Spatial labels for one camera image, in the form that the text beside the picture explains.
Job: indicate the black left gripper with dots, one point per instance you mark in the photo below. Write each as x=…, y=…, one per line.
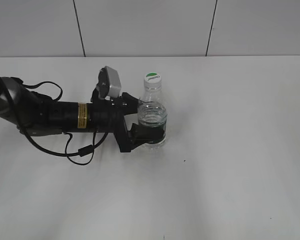
x=108, y=116

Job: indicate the clear Cestbon water bottle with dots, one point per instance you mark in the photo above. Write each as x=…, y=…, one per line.
x=152, y=112

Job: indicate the white green bottle cap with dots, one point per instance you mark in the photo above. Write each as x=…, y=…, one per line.
x=152, y=80

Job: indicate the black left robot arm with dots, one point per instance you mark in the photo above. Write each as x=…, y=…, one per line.
x=37, y=115

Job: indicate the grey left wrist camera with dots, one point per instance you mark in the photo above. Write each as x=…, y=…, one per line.
x=109, y=84

